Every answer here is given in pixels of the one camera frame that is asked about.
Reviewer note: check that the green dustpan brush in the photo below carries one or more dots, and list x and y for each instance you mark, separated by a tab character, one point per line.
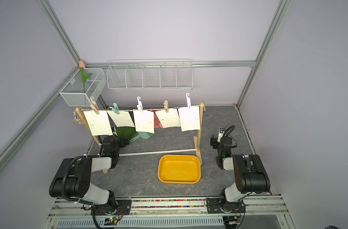
142	135

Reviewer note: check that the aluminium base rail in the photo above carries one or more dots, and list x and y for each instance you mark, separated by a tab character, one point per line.
164	212

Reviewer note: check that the white mesh basket small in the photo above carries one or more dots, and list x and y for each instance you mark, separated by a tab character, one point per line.
73	93

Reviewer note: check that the green artificial grass mat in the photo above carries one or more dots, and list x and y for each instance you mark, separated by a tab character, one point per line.
122	132

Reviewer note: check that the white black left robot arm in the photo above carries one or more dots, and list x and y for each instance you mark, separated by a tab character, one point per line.
72	181

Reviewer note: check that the green clothespin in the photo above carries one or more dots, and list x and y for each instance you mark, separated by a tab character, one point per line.
115	109

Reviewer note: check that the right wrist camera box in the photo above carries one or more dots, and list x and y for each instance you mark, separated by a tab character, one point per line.
221	133

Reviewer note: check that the postcard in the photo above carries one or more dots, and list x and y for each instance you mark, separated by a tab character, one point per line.
168	119
144	121
189	118
99	124
123	119

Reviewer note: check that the wooden drying rack frame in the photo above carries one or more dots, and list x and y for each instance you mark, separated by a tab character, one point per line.
80	119

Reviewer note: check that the beige clothespin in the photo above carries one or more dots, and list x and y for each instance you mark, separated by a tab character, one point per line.
166	106
94	106

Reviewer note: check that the pink artificial tulip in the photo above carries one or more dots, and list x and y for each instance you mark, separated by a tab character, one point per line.
84	76

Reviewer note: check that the white wire basket long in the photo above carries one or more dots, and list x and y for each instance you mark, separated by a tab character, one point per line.
150	74

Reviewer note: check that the yellow plastic tray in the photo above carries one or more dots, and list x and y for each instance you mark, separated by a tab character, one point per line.
179	169

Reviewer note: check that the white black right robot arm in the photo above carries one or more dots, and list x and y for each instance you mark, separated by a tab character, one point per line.
249	172

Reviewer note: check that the white hook clothespin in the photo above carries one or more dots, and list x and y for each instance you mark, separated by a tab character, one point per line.
140	105
188	100

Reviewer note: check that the pink watering can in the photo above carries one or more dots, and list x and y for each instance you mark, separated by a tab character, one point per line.
157	123

